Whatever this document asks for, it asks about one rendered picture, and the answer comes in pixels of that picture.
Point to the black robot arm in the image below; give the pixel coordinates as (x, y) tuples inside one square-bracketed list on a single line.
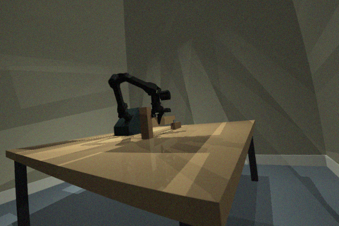
[(148, 87)]

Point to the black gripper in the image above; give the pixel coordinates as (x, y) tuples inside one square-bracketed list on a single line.
[(155, 107)]

